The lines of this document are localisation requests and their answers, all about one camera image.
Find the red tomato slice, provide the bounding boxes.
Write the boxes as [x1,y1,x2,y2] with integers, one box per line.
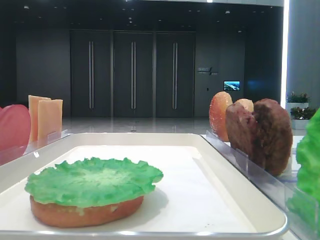
[0,104,31,151]

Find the bread bun slice outer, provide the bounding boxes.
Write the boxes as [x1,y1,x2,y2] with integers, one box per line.
[209,91,233,142]

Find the bread bun slice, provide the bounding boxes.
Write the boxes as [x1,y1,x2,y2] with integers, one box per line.
[209,91,233,142]
[236,98,254,112]

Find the brown meat patty left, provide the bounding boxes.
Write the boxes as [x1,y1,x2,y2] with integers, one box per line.
[225,102,266,169]

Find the brown meat patty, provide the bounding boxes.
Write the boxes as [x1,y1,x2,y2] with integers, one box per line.
[225,102,266,169]
[249,98,293,176]

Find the bread bun slice inner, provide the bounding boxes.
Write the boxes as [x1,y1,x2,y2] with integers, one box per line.
[236,98,254,112]

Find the green lettuce leaf on bun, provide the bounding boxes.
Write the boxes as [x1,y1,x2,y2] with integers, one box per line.
[24,157,164,208]

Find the orange cheese slice front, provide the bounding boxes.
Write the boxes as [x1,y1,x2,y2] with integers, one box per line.
[37,99,63,140]

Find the brown meat patty right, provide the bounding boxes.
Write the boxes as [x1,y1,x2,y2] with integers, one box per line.
[249,98,293,176]

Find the green lettuce leaf in holder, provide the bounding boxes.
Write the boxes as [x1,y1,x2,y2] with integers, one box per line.
[287,110,320,224]

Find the dark triple door panels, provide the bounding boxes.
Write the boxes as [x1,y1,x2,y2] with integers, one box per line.
[70,30,195,118]

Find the white rectangular tray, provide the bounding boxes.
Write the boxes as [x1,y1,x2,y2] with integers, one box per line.
[0,133,288,240]

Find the potted plants in white planter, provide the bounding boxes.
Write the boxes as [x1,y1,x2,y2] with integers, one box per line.
[285,91,318,130]

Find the bottom bun slice on tray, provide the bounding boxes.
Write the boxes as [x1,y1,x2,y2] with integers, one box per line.
[29,196,144,228]

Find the small wall display screen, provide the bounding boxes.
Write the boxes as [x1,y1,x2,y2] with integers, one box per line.
[223,81,240,91]

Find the clear acrylic rail left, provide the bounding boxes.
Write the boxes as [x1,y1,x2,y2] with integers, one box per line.
[0,129,70,166]

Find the clear acrylic rail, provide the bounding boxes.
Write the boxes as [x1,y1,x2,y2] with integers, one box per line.
[205,130,320,240]
[0,129,70,166]

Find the clear acrylic rail right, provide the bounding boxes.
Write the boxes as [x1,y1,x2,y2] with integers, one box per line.
[205,130,320,240]

